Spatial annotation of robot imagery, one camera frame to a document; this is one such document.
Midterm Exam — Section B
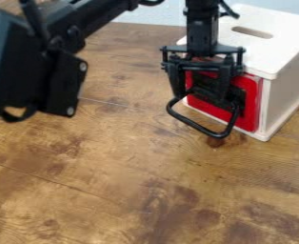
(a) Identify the black metal drawer handle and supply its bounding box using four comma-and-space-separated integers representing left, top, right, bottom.
166, 83, 246, 139

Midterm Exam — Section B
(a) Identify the white wooden box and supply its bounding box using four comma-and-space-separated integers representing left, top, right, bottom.
182, 4, 299, 141

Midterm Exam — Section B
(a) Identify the red drawer front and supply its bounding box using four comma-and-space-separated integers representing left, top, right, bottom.
185, 71, 262, 132

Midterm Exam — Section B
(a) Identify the black cable loop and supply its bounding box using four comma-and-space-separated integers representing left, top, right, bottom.
218, 0, 241, 20

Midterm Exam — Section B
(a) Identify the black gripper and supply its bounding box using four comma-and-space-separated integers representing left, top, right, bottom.
161, 13, 245, 102

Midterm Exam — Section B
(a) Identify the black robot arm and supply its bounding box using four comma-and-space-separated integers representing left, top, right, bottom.
0, 0, 243, 122

